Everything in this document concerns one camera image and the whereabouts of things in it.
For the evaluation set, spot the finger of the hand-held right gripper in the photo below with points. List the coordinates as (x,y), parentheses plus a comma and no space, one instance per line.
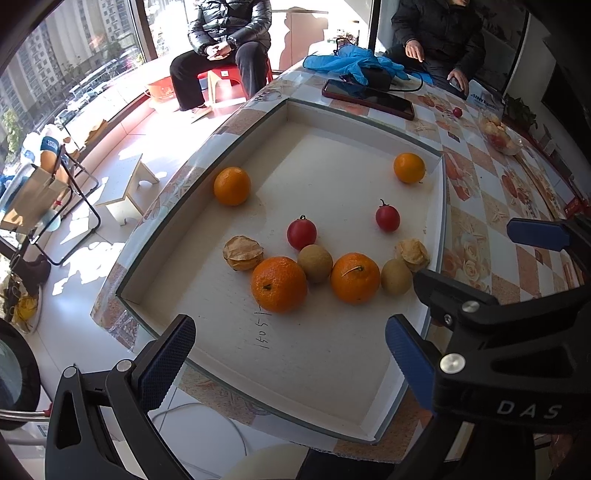
(538,233)
(443,288)

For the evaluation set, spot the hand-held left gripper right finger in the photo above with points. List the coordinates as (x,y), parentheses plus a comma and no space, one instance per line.
(408,355)

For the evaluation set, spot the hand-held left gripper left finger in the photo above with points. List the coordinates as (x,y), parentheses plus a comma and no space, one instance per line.
(168,364)

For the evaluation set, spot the dried husk physalis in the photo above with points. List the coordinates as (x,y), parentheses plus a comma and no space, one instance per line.
(412,254)
(243,253)

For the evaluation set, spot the mandarin with curved stem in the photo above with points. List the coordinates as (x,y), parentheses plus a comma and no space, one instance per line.
(355,277)

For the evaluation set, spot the yellow-orange mandarin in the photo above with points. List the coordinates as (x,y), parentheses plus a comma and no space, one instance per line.
(409,167)

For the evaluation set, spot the large orange mandarin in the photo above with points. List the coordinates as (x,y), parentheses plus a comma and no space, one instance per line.
(278,284)

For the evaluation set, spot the white shallow tray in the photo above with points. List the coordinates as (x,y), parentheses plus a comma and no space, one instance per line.
(323,152)

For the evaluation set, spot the small orange mandarin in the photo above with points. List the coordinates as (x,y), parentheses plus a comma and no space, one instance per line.
(232,185)

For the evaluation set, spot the glass bowl of fruit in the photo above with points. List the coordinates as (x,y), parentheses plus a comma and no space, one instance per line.
(501,134)

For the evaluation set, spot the potted green plant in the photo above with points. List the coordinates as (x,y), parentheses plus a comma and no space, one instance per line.
(521,110)

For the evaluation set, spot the black round object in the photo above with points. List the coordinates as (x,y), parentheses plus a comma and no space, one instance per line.
(27,350)

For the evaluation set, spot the white printed bag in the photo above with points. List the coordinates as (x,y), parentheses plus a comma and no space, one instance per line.
(485,99)

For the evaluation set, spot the dark brown boots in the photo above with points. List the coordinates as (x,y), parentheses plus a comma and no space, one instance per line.
(30,274)

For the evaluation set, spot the black folding chair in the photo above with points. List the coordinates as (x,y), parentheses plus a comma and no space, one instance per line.
(87,207)

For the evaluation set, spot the small wooden stool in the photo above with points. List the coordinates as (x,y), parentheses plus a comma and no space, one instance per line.
(131,189)

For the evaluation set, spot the phone with red case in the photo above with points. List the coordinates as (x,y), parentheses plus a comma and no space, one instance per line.
(367,98)

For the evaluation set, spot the brown paper bag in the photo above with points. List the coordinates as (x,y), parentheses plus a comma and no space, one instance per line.
(32,196)

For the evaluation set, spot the black power bank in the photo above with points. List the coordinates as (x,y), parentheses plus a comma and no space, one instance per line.
(381,78)

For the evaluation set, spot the blue plastic gloves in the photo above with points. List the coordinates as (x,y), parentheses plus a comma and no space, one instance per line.
(341,62)

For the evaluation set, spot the plush toy with blue hat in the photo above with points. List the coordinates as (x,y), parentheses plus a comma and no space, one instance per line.
(46,147)

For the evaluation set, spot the orange basin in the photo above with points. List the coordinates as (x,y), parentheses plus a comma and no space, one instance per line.
(159,87)

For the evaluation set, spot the red plastic stool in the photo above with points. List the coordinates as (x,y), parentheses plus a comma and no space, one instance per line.
(221,74)

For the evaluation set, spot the window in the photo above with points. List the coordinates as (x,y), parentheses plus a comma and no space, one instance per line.
(69,55)

